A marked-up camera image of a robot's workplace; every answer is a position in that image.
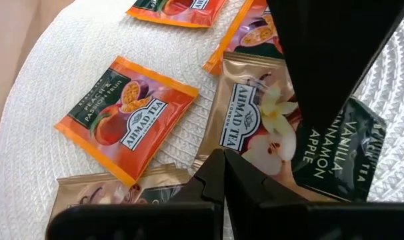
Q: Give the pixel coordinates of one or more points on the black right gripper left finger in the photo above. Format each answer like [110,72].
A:
[155,223]

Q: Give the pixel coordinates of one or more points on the white round woven placemat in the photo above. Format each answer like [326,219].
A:
[72,40]

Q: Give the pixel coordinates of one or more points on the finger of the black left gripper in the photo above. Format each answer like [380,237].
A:
[305,50]
[362,40]

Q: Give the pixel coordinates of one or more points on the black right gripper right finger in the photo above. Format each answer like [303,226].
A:
[305,223]

